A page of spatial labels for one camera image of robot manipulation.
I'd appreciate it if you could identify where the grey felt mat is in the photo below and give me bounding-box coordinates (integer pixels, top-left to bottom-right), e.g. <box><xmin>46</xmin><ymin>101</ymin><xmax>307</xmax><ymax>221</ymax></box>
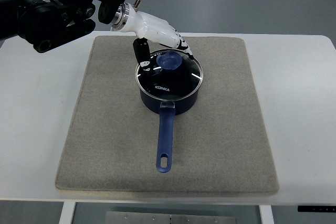
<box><xmin>55</xmin><ymin>36</ymin><xmax>279</xmax><ymax>198</ymax></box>

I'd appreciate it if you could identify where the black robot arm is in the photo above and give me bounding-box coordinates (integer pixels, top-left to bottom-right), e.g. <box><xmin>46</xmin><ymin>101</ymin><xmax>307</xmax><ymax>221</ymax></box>
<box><xmin>1</xmin><ymin>0</ymin><xmax>141</xmax><ymax>53</ymax></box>

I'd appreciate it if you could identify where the black table control panel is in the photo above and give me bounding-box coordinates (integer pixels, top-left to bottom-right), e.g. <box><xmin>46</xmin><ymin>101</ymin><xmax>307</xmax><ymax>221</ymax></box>
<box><xmin>297</xmin><ymin>205</ymin><xmax>336</xmax><ymax>213</ymax></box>

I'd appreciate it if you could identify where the dark blue saucepan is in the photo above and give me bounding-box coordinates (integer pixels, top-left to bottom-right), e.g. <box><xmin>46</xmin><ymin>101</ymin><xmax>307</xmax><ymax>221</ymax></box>
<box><xmin>139</xmin><ymin>86</ymin><xmax>199</xmax><ymax>173</ymax></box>

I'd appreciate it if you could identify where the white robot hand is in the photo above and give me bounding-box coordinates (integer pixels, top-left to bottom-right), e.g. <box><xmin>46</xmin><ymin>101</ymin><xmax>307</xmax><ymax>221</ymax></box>
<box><xmin>112</xmin><ymin>3</ymin><xmax>194</xmax><ymax>73</ymax></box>

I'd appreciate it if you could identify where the glass lid blue knob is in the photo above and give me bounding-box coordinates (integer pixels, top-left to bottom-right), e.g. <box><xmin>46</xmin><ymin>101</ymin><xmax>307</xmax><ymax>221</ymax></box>
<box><xmin>135</xmin><ymin>50</ymin><xmax>203</xmax><ymax>100</ymax></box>

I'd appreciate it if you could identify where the white table leg frame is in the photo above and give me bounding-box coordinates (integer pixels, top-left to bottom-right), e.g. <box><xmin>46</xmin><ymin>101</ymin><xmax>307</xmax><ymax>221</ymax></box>
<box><xmin>58</xmin><ymin>201</ymin><xmax>275</xmax><ymax>224</ymax></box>

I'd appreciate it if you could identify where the grey metal base plate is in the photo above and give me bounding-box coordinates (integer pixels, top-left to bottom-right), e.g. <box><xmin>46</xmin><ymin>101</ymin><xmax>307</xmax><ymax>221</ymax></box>
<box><xmin>104</xmin><ymin>211</ymin><xmax>237</xmax><ymax>224</ymax></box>

